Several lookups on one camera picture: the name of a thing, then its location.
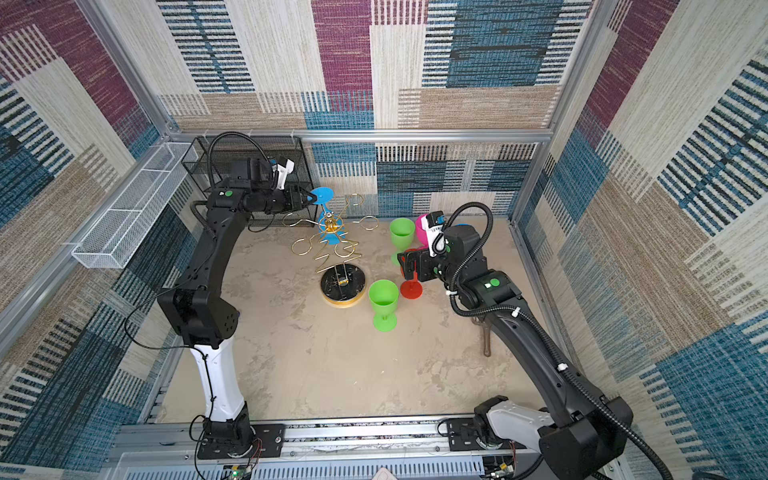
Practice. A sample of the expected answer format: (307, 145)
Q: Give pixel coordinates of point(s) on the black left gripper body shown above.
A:
(275, 202)

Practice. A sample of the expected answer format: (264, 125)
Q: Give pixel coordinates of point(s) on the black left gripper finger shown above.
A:
(302, 194)
(304, 207)

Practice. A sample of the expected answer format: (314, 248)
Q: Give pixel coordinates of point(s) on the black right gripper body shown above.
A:
(433, 267)

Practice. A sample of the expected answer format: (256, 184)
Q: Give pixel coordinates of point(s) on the red wine glass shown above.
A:
(413, 289)

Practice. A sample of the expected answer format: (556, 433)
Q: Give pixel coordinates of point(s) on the green wine glass front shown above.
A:
(402, 233)

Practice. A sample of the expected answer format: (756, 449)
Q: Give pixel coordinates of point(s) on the green wine glass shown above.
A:
(402, 233)
(383, 296)

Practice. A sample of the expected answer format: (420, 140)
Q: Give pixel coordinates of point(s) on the blue wine glass back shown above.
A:
(330, 229)

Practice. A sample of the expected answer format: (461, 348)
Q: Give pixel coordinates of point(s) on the green wine glass back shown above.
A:
(383, 296)

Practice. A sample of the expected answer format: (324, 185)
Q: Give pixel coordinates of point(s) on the pink wine glass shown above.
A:
(421, 234)

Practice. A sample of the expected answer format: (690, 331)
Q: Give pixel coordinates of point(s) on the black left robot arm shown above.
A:
(206, 324)

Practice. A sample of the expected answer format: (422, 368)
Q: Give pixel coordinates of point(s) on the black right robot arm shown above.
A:
(586, 429)

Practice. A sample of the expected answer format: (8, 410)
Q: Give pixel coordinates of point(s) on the black mesh shelf rack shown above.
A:
(233, 165)

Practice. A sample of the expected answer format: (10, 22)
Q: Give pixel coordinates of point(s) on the brown slotted scoop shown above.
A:
(485, 336)

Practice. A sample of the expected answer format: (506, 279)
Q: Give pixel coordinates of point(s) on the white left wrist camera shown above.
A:
(280, 169)

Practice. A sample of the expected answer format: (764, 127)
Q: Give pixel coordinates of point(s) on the white wire mesh basket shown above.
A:
(122, 228)

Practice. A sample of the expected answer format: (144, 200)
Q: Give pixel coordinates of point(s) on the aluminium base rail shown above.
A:
(389, 447)

